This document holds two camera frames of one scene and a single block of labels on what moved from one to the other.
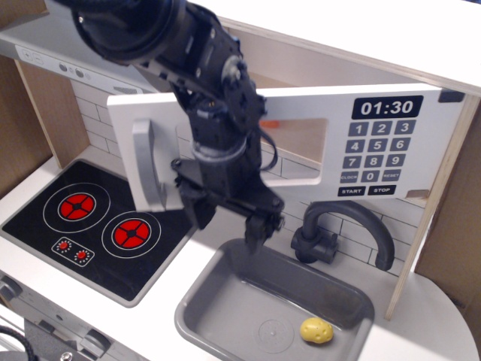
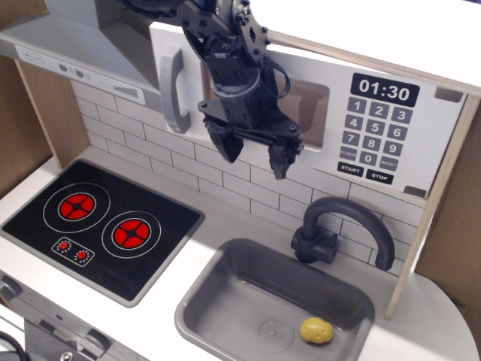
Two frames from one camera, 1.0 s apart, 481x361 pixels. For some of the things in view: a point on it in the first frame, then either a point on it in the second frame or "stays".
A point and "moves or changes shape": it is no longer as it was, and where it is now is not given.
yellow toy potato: [316, 329] stays
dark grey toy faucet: [310, 244] stays
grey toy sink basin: [237, 304] stays
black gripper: [201, 192] -> [251, 117]
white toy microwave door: [383, 144] moves or changes shape
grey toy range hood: [52, 42] stays
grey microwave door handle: [152, 190] -> [176, 119]
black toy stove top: [80, 220] stays
